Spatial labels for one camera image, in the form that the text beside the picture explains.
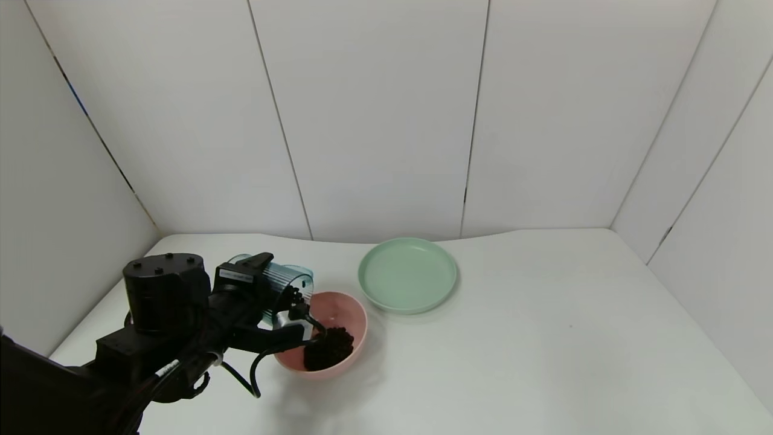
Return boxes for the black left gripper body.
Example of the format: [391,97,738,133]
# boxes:
[205,262,272,344]

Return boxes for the transparent blue ribbed cup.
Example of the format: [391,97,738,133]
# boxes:
[228,254,315,330]

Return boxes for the dark brown beans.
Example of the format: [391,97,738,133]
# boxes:
[303,326,356,372]

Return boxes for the pink bowl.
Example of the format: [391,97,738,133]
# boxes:
[273,292,368,380]

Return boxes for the green round plate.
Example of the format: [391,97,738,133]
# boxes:
[358,237,458,315]

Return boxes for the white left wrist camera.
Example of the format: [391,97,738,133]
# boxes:
[272,309,306,332]

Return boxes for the black camera cable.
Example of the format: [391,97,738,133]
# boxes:
[219,301,330,399]

